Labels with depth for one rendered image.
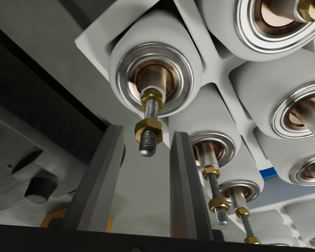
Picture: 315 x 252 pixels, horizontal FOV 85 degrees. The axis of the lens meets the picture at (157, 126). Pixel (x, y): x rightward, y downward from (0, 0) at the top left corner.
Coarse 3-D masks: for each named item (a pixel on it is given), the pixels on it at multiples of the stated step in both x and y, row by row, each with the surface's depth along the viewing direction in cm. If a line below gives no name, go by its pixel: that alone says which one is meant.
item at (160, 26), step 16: (144, 16) 21; (160, 16) 19; (176, 16) 25; (128, 32) 15; (144, 32) 14; (160, 32) 14; (176, 32) 15; (128, 48) 15; (192, 48) 15; (112, 64) 16; (192, 64) 16; (112, 80) 17; (192, 96) 18; (176, 112) 19
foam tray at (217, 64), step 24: (120, 0) 19; (144, 0) 19; (168, 0) 27; (192, 0) 18; (96, 24) 20; (120, 24) 20; (192, 24) 20; (96, 48) 22; (216, 48) 26; (312, 48) 21; (216, 72) 23; (240, 120) 28; (168, 144) 32; (264, 168) 36
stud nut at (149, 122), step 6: (144, 120) 11; (150, 120) 11; (156, 120) 11; (138, 126) 11; (144, 126) 10; (150, 126) 10; (156, 126) 10; (138, 132) 11; (156, 132) 11; (162, 132) 11; (138, 138) 11; (156, 138) 11; (162, 138) 11; (156, 144) 11
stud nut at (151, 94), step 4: (148, 92) 14; (152, 92) 13; (156, 92) 14; (144, 96) 14; (148, 96) 13; (152, 96) 13; (156, 96) 13; (160, 96) 13; (144, 100) 14; (156, 100) 14; (160, 100) 13; (144, 104) 14; (160, 104) 14; (144, 108) 14; (160, 108) 14
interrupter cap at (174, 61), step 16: (144, 48) 15; (160, 48) 15; (176, 48) 15; (128, 64) 16; (144, 64) 16; (160, 64) 16; (176, 64) 15; (128, 80) 16; (176, 80) 16; (192, 80) 16; (128, 96) 18; (176, 96) 17; (160, 112) 19
